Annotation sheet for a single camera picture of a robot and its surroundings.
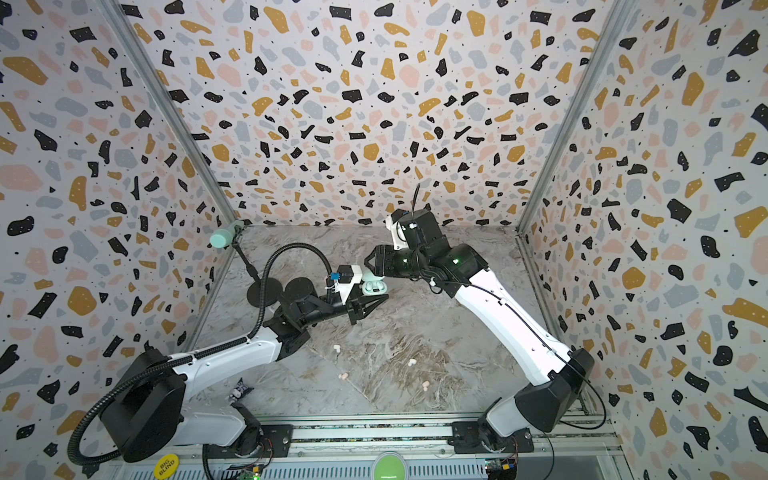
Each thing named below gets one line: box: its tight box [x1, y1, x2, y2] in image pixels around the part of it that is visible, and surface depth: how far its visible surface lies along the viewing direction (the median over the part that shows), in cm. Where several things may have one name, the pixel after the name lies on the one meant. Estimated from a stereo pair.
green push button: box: [372, 450, 409, 480], surface depth 71 cm
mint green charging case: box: [362, 270, 388, 296], surface depth 70 cm
